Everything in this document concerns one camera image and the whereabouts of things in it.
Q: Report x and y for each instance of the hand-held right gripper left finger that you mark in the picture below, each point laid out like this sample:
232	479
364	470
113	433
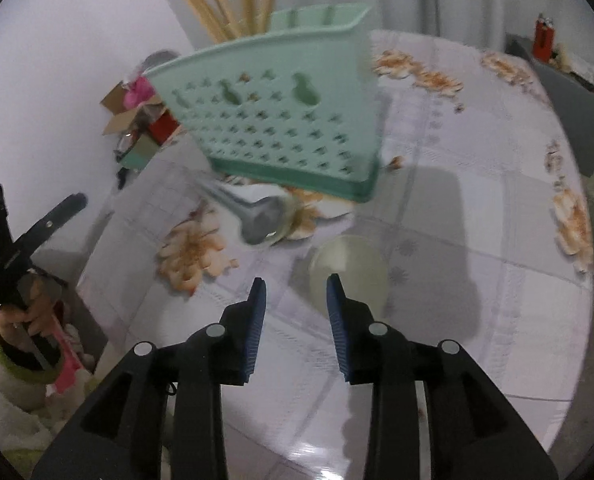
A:
257	330

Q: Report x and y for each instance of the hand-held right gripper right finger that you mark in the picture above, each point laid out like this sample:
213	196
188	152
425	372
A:
336	330

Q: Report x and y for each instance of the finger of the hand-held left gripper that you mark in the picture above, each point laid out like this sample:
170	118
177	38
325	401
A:
52	222

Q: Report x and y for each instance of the white plastic ladle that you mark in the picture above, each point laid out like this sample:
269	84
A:
352	270

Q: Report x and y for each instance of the metal spoon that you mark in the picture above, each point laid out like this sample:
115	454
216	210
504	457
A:
262	220

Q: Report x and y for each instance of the green plastic utensil holder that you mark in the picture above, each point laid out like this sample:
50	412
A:
277	125

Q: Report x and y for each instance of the person's left hand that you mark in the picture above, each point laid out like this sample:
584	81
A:
44	305

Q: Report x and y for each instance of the green box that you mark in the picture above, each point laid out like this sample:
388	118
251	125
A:
139	152

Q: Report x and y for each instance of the cardboard box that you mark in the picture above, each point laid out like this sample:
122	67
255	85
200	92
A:
122	120

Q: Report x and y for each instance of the pink printed cloth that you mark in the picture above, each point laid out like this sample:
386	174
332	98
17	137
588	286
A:
67	365

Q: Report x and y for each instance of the red gift bag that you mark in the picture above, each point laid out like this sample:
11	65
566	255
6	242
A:
164	127

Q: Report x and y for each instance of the pink plastic bag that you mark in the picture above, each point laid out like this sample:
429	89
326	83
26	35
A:
139	95

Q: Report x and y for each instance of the grey cabinet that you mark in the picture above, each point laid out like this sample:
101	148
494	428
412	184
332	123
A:
567	105

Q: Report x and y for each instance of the red bottle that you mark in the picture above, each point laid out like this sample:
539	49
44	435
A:
542	42

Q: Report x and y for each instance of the white crumpled bag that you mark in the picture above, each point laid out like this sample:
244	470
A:
592	72

